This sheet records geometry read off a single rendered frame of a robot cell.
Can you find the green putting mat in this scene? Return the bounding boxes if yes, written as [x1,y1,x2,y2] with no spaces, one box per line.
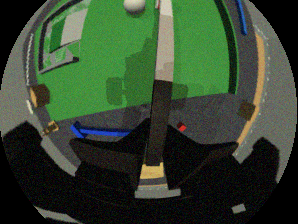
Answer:
[33,0,230,123]

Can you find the red putter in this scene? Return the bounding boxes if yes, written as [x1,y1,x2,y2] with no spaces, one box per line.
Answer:
[146,0,174,167]

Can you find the small red cube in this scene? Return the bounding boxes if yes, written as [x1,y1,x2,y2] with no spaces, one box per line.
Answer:
[177,123,186,132]

